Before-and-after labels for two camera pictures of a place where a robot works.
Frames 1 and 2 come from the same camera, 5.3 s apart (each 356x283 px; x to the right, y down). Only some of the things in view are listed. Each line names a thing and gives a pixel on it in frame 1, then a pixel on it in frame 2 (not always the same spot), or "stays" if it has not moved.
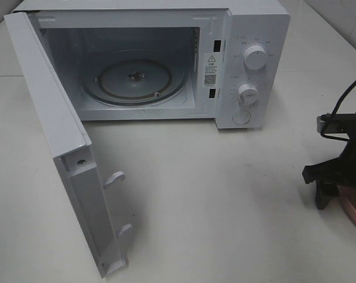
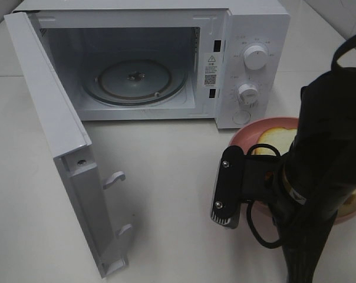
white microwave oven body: [142, 61] stays
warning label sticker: [212, 70] stays
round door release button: [241, 117] stays
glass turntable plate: [134, 81] stays
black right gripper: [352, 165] → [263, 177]
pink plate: [352, 200] → [246, 137]
